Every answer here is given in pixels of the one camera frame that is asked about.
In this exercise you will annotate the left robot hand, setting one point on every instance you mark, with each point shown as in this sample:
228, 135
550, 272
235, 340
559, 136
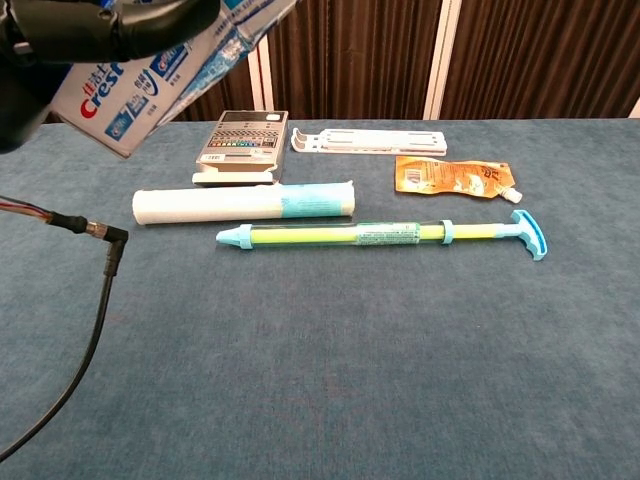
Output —
75, 30

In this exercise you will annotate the blue white toothpaste box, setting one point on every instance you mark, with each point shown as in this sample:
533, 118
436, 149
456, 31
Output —
130, 100

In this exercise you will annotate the grey white paint set box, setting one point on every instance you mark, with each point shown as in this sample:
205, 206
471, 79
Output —
240, 145

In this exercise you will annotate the white roll with blue label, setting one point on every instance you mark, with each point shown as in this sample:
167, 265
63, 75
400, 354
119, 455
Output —
200, 205

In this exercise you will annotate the green teal long applicator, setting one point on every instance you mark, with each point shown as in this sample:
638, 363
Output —
300, 235

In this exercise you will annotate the white folding stand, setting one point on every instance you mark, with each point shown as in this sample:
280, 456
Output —
380, 140

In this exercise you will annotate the orange spout pouch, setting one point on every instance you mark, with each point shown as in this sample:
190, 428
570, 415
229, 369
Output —
440, 175

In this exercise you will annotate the teal table mat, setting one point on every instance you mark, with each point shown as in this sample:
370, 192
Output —
300, 375

